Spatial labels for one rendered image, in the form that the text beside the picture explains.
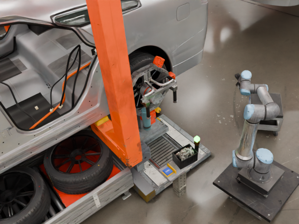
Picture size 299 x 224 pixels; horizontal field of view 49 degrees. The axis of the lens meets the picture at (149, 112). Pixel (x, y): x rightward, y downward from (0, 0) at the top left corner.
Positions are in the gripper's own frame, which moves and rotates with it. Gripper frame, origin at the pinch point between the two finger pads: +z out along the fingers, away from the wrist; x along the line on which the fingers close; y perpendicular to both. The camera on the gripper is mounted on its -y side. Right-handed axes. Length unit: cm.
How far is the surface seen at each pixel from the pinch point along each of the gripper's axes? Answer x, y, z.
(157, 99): -82, -15, -16
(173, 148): -83, 25, 53
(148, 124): -100, 0, 4
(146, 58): -77, -53, -31
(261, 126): 20, 40, 57
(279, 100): 51, 20, 53
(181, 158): -84, 47, -19
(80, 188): -181, 36, -13
